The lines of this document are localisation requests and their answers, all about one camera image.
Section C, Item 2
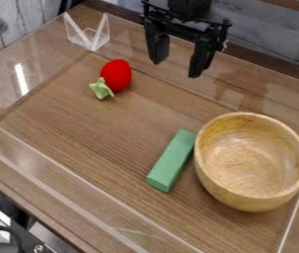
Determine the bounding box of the green rectangular block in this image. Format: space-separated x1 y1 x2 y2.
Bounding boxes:
147 129 195 193

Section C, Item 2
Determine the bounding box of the light wooden bowl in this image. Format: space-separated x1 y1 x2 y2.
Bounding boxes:
194 112 299 211

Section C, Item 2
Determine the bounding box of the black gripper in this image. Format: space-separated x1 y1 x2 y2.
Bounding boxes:
142 0 233 78

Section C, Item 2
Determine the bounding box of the red plush strawberry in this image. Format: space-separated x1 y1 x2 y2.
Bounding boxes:
88 59 133 100

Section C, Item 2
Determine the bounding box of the black cable lower left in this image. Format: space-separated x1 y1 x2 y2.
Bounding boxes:
0 224 26 253

